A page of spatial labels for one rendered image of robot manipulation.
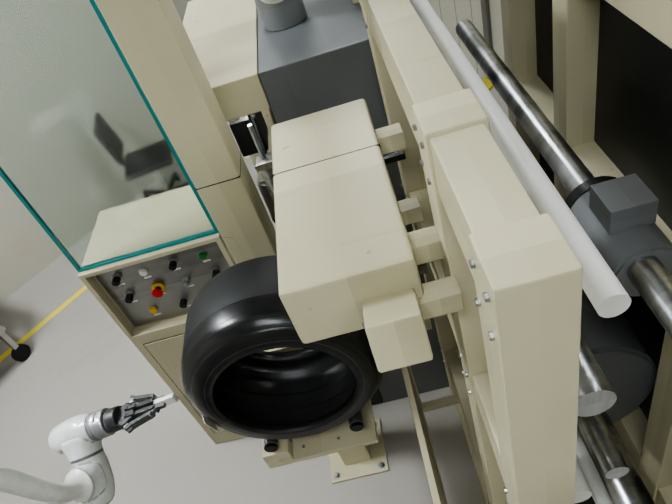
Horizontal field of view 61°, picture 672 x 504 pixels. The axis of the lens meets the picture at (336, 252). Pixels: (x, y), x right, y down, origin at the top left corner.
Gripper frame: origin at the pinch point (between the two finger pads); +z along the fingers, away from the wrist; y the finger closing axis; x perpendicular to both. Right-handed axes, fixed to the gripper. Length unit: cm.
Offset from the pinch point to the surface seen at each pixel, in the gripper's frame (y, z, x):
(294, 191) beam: -7, 71, -57
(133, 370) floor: 118, -105, 99
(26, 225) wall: 252, -188, 49
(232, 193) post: 26, 47, -43
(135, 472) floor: 49, -92, 100
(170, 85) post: 26, 50, -77
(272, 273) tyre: 6, 51, -27
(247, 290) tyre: 1, 44, -29
